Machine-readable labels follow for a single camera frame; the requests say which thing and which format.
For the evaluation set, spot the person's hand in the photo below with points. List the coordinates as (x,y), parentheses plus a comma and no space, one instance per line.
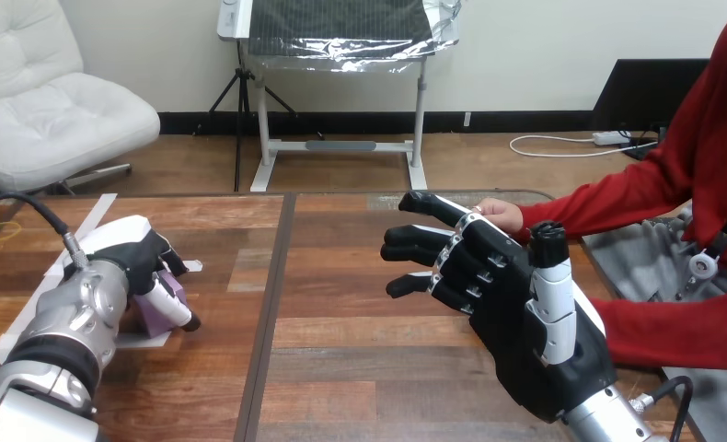
(502,213)

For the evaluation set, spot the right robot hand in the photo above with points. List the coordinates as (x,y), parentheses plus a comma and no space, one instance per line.
(510,305)

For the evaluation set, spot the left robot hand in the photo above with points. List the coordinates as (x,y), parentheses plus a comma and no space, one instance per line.
(129,247)

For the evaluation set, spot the purple block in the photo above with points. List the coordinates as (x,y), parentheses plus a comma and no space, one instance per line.
(156,317)

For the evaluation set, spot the person's forearm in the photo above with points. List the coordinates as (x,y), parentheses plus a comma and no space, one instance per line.
(674,329)
(601,204)

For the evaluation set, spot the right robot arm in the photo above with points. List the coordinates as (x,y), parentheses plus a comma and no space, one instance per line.
(607,418)

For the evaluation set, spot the person's body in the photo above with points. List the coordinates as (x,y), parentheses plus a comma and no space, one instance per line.
(720,134)

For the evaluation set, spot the white power strip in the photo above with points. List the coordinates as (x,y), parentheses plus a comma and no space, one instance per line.
(610,138)

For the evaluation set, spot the white cushioned chair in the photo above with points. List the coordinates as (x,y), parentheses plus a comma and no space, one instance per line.
(40,116)

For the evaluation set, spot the white desk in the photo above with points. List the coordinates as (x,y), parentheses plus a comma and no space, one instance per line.
(339,146)

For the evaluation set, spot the black tripod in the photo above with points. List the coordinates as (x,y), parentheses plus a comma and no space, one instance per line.
(240,104)

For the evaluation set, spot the dark screen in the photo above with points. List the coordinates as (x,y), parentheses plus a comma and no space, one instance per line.
(644,91)

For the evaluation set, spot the foil sheet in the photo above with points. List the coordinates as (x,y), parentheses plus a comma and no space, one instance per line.
(351,49)

